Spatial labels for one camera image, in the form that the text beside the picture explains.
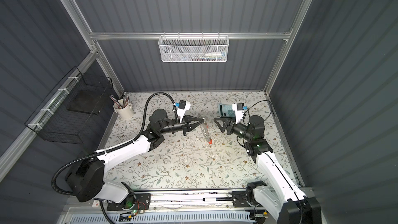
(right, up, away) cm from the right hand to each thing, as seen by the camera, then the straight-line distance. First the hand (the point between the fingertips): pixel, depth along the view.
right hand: (219, 121), depth 73 cm
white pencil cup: (-57, +4, +26) cm, 63 cm away
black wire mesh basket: (-72, +3, -1) cm, 72 cm away
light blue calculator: (+9, +4, +34) cm, 35 cm away
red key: (-4, -10, -2) cm, 11 cm away
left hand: (-8, 0, -4) cm, 8 cm away
